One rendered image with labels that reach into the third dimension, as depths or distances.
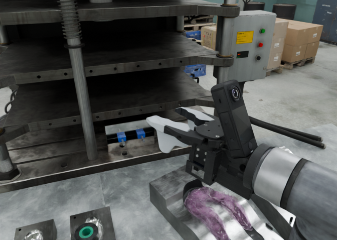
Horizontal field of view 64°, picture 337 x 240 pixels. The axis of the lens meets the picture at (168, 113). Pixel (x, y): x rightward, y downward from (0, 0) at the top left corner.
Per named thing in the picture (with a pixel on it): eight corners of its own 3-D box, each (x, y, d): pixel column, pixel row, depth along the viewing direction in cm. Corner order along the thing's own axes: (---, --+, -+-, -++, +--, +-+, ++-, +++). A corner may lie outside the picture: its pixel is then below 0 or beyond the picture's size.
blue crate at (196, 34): (207, 41, 653) (208, 33, 643) (190, 44, 629) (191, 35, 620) (198, 38, 681) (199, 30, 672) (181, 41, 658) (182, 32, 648)
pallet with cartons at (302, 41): (314, 62, 549) (324, 25, 514) (289, 70, 510) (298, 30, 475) (267, 49, 639) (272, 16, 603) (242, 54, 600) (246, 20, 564)
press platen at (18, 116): (233, 125, 161) (237, 98, 153) (-11, 171, 124) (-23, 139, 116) (183, 78, 230) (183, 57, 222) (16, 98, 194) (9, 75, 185)
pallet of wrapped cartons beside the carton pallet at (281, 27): (283, 73, 496) (294, 20, 451) (251, 80, 462) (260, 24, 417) (238, 56, 590) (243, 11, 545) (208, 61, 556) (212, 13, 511)
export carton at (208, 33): (230, 48, 598) (232, 29, 579) (213, 50, 582) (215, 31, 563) (215, 41, 649) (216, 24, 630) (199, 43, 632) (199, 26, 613)
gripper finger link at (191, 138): (159, 136, 44) (211, 152, 41) (160, 128, 43) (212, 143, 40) (171, 126, 48) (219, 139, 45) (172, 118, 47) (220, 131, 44)
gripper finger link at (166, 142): (137, 147, 48) (184, 163, 45) (139, 118, 46) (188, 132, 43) (145, 141, 51) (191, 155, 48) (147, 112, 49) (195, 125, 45)
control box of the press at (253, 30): (245, 202, 221) (281, 14, 151) (212, 212, 212) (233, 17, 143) (231, 184, 239) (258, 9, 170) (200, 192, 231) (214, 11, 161)
